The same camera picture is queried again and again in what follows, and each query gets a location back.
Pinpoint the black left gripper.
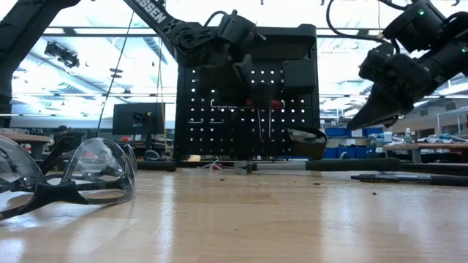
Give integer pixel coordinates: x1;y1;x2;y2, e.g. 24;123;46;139
195;45;282;109

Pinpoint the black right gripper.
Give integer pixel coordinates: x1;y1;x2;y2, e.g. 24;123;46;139
347;43;439;131

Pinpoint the black marker pen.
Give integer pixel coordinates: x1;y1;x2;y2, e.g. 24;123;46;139
369;172;434;180
350;174;468;186

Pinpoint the wooden workbench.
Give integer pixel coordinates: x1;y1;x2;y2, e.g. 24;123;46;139
0;131;51;159
382;142;468;164

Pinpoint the black pegboard tool stand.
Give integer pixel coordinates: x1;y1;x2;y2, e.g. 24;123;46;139
173;23;322;162

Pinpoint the black plastic pegboard bin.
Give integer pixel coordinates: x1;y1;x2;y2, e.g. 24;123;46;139
290;127;329;161

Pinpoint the black computer monitor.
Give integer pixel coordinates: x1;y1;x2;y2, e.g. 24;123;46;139
112;102;166;137

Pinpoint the person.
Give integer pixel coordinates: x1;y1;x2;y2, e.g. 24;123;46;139
54;125;74;138

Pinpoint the black ceiling mounted device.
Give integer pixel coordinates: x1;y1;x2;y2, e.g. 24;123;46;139
43;40;80;69

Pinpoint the long wire tool holder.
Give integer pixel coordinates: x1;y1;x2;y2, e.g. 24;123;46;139
211;98;286;110

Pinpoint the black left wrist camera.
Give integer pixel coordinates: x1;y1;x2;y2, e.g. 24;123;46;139
216;12;257;49

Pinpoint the black left wrist camera cable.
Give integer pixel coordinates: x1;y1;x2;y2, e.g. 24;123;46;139
203;9;237;28

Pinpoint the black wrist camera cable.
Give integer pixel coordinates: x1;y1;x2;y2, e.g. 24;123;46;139
325;0;401;50
203;9;237;28

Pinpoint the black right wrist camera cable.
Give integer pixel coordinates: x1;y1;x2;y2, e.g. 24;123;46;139
325;0;401;50

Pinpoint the yellow hanging cable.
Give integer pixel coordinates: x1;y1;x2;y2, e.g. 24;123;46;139
156;36;168;154

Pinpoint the clear safety glasses black frame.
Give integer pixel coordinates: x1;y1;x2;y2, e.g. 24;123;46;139
118;142;139;175
0;134;137;222

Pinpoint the hanging black cable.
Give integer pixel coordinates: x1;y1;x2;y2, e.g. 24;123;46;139
95;10;136;139

